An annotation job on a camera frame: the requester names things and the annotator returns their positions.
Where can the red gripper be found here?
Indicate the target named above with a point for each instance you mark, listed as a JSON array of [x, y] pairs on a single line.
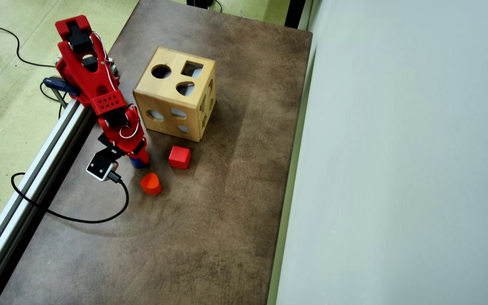
[[141, 153]]

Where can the blue wooden cylinder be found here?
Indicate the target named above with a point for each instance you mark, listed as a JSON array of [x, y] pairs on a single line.
[[136, 164]]

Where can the red robot arm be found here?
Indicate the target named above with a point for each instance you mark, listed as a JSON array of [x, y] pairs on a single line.
[[87, 76]]

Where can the wooden shape sorter box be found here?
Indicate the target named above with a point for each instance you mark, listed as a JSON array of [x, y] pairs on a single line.
[[172, 84]]

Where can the orange teardrop wooden block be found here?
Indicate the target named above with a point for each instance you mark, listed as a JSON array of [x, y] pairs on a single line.
[[151, 183]]

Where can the red wooden cube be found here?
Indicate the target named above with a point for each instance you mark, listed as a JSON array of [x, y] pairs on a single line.
[[179, 157]]

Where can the blue table clamp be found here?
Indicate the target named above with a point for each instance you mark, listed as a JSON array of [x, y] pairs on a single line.
[[59, 84]]

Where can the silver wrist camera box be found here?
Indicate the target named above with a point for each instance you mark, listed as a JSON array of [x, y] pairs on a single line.
[[100, 166]]

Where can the aluminium profile rail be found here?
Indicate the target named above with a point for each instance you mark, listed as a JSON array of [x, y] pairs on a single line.
[[28, 190]]

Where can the dark vertical post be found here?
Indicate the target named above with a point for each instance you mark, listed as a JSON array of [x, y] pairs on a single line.
[[295, 12]]

